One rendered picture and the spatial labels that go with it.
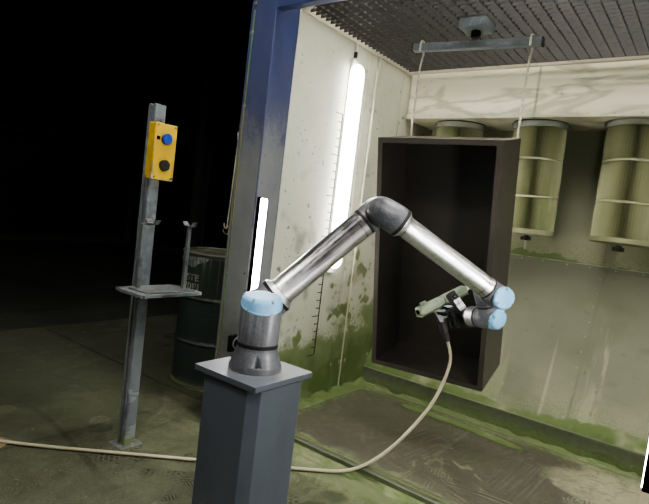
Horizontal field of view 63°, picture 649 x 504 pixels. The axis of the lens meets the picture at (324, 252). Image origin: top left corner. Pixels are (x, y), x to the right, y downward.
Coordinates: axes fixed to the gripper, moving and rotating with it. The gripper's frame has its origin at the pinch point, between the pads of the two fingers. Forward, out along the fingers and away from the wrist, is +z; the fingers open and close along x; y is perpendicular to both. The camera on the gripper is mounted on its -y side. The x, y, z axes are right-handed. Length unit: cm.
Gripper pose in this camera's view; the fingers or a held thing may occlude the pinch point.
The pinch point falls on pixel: (437, 308)
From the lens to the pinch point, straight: 257.2
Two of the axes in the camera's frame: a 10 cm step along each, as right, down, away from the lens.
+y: 3.1, 9.4, 1.6
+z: -5.1, 0.2, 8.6
